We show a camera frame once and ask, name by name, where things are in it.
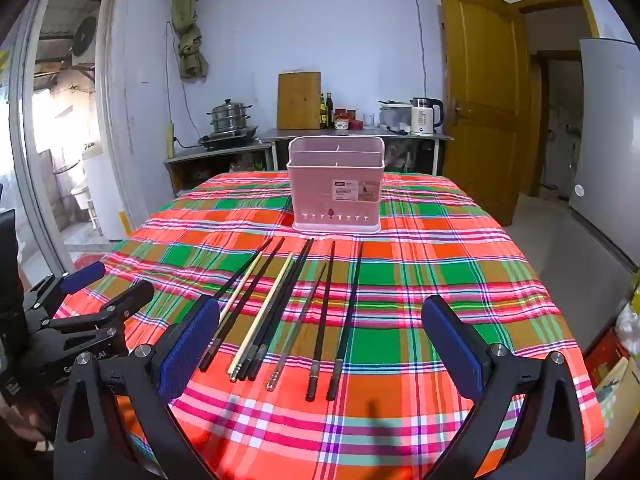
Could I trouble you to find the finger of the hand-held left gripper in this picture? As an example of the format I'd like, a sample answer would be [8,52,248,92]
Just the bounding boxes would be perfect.
[40,280,156,335]
[22,261,107,321]

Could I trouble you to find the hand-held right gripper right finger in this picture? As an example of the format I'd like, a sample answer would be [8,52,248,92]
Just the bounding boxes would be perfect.
[421,294,587,480]

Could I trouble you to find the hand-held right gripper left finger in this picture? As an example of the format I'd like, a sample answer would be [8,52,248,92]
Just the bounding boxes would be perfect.
[52,294,221,480]

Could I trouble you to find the cream wooden chopstick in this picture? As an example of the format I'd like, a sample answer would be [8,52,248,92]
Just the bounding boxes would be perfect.
[219,251,263,327]
[227,252,295,382]

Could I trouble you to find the grey metal chopstick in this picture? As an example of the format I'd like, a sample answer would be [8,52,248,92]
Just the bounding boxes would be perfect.
[266,261,327,392]

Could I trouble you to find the pink plastic utensil basket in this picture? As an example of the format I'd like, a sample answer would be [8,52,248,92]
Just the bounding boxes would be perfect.
[287,136,385,236]

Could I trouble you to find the person's left hand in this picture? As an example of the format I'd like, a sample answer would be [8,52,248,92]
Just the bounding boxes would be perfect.
[0,402,48,456]

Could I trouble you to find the plaid tablecloth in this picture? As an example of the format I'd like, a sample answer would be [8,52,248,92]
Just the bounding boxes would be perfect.
[52,170,606,480]

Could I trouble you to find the red cardboard box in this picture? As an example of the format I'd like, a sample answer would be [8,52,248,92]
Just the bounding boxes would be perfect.
[585,330,631,386]

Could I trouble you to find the steel stove stand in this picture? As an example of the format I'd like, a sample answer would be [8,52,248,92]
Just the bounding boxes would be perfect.
[164,141,273,196]

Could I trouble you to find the white plastic bag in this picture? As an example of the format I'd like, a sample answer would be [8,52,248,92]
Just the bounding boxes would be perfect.
[615,300,640,356]

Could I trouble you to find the black induction cooker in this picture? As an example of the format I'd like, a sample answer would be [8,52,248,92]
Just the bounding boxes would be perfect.
[197,127,261,150]

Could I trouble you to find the steel steamer pot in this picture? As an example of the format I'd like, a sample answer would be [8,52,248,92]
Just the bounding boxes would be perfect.
[209,100,252,135]

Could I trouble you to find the white electric kettle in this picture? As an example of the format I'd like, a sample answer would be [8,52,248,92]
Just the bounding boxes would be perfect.
[411,97,445,136]

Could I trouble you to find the clear plastic storage container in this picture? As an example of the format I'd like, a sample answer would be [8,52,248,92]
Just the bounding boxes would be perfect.
[378,100,413,131]

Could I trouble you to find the outdoor air conditioner unit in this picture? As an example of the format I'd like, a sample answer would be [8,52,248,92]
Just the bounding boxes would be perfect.
[70,10,101,66]

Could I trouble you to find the yellow wooden door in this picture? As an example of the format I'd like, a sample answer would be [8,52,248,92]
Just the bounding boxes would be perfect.
[437,0,531,226]

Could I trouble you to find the grey refrigerator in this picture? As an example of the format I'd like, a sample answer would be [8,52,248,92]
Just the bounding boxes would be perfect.
[567,37,640,271]

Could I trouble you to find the wooden cutting board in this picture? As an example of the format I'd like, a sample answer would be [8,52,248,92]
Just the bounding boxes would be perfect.
[276,71,322,131]

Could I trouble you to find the knotted green curtain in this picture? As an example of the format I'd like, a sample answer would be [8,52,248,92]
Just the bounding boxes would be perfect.
[171,0,210,81]

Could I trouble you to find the wall cable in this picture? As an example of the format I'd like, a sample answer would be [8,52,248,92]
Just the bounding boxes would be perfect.
[410,0,429,101]

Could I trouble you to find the yellow wooden door frame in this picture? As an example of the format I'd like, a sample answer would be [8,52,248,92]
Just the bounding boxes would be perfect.
[517,0,601,198]

